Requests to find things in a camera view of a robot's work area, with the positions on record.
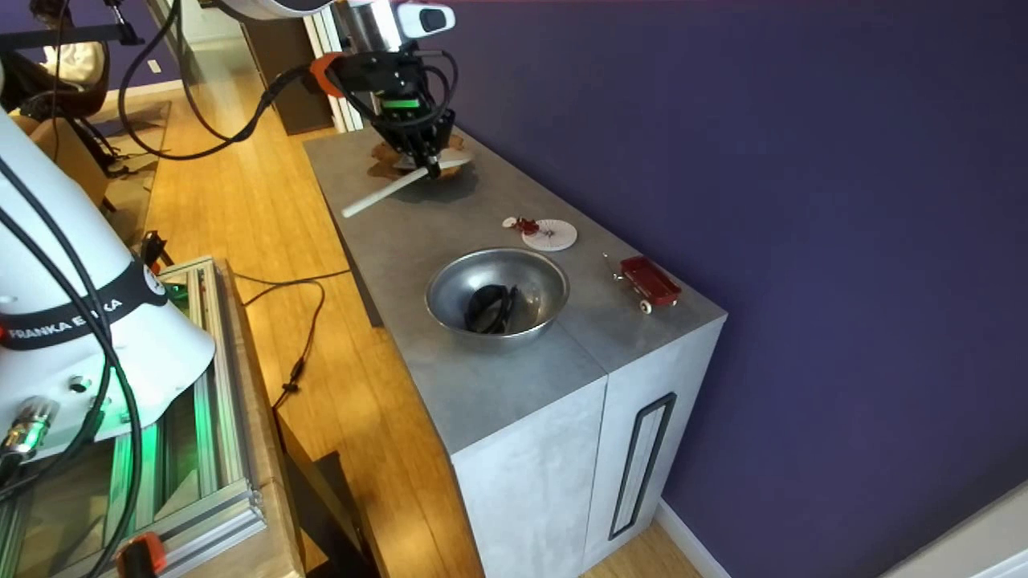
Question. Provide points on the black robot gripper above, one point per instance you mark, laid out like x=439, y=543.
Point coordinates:
x=398, y=92

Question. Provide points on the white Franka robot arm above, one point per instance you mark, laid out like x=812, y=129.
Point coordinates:
x=64, y=266

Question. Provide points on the small white piece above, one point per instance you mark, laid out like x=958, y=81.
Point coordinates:
x=507, y=223

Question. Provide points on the red pieces on plate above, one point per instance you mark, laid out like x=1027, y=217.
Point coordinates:
x=523, y=224

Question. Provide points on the small white plate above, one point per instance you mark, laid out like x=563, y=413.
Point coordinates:
x=552, y=234

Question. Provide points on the metal bowl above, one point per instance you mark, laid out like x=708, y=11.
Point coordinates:
x=535, y=308

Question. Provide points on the red flat object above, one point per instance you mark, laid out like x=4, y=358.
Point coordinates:
x=651, y=279

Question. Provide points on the grey concrete-look cabinet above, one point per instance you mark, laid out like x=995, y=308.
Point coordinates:
x=514, y=471

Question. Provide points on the black tripod stand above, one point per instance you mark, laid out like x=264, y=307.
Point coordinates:
x=64, y=76

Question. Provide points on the orange clamp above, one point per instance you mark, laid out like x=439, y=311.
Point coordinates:
x=141, y=553

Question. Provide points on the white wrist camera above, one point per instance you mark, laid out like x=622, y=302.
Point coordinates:
x=425, y=18

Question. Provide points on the metal frame robot stand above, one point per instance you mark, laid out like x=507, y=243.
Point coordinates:
x=218, y=429

